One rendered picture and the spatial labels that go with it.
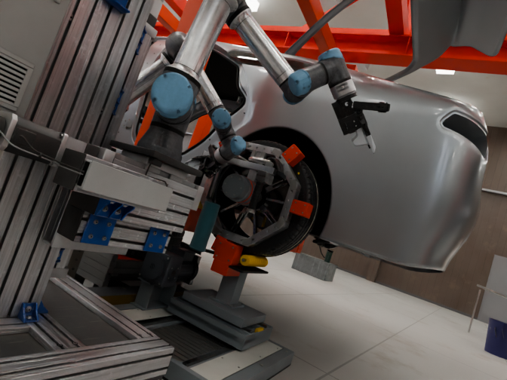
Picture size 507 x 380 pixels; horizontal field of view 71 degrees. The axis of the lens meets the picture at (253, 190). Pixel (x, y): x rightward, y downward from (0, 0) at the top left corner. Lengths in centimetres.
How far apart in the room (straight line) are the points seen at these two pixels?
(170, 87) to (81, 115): 30
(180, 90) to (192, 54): 12
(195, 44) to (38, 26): 40
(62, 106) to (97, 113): 11
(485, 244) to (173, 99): 1341
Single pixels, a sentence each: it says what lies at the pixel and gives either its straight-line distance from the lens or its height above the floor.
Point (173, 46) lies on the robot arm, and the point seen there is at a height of 129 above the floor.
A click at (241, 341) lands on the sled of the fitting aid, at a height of 13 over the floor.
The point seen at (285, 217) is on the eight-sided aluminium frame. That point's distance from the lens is 179.
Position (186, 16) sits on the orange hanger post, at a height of 167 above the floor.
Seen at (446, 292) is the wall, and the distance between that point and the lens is 1396.
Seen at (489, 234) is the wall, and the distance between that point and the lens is 1410.
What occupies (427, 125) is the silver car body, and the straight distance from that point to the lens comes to 203.
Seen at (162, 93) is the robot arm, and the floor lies 97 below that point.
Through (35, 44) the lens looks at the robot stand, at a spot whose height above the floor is 96.
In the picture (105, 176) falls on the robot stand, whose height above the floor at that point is 70.
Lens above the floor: 71
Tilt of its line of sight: 5 degrees up
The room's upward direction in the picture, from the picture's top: 19 degrees clockwise
